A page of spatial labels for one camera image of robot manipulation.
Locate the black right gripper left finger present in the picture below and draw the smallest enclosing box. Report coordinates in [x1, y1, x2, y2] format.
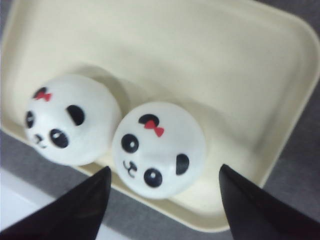
[0, 166, 112, 240]

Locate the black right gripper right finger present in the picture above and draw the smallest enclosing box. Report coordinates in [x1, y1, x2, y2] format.
[219, 164, 320, 240]

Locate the white panda bun with bow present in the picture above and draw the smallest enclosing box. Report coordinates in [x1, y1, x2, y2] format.
[24, 74, 122, 166]

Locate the white panda bun red bow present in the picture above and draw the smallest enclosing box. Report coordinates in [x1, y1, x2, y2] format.
[111, 101, 207, 199]

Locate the cream rectangular plastic tray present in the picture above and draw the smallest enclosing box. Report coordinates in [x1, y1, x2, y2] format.
[1, 0, 320, 233]

